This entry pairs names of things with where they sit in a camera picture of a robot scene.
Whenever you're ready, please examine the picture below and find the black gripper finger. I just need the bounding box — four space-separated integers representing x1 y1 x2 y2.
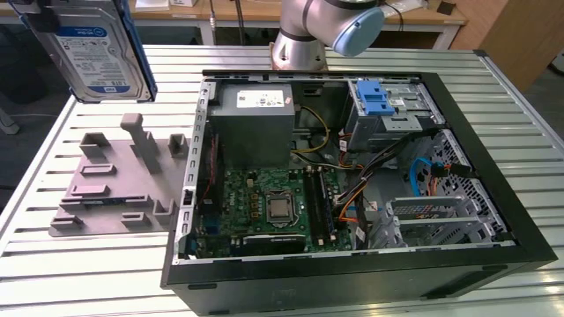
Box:
31 0 61 33

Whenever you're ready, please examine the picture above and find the hard disk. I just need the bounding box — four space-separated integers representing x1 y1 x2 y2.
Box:
11 0 159 104

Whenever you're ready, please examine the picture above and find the black power connector wire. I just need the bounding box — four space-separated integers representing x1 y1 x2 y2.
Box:
433 161 475 178

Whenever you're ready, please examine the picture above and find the silver disk bay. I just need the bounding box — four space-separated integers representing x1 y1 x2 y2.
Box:
379 194 516 248

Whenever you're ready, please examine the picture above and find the white paper box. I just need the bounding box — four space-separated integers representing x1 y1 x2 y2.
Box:
133 0 171 13

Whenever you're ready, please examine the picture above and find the grey furniture foot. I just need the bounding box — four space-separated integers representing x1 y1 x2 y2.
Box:
0 107 21 135

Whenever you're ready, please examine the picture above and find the wooden desk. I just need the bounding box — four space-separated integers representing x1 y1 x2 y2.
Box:
0 0 471 50

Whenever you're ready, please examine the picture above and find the spare RAM stick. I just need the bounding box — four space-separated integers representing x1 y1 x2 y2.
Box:
81 197 131 206

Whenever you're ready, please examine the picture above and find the grey power supply unit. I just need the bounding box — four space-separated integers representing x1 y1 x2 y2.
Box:
207 82 296 169

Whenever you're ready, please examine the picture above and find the grey parts rack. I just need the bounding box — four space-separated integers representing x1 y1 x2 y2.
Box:
47 112 195 238

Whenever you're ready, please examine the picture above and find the black case fan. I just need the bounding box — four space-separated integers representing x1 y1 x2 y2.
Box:
196 130 227 215

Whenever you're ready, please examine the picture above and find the green motherboard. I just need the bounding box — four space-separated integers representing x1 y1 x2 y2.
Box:
193 166 356 260

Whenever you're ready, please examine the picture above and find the CPU socket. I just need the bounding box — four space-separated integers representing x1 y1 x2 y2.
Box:
263 189 299 229

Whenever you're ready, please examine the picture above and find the blue drive cage latch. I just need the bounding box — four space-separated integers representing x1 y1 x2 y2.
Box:
357 80 396 116

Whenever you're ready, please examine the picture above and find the silver CPU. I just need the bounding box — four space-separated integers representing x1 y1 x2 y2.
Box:
268 199 292 221

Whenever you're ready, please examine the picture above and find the silver drive cage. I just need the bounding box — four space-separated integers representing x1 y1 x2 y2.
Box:
343 79 445 153

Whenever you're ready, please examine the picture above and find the black RAM slot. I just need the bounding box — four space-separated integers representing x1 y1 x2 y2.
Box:
303 166 329 246

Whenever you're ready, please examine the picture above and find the clear plastic bag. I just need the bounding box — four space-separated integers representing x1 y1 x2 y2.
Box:
393 0 431 19

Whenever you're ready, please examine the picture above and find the black graphics card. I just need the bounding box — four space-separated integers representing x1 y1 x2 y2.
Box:
231 233 308 257

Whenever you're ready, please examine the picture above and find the RAM stick in slot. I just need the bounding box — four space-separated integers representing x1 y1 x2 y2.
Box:
317 167 340 244

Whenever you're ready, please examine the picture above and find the black open PC case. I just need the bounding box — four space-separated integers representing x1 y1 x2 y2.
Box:
159 69 559 314

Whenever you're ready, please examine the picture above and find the wooden cabinet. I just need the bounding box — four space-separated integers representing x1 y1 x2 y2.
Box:
451 0 564 93

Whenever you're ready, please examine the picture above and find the cable with silver plug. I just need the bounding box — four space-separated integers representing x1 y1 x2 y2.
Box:
207 0 220 32

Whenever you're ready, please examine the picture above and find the red black twisted fan wire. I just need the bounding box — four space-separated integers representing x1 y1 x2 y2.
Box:
197 134 220 204

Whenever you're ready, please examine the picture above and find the yellow wire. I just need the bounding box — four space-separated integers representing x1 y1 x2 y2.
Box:
289 105 332 155

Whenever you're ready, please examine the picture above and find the black cable bundle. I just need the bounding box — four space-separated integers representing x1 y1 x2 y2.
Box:
352 129 444 199

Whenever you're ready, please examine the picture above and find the orange wire bundle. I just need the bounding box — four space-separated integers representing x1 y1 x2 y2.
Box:
336 193 369 224

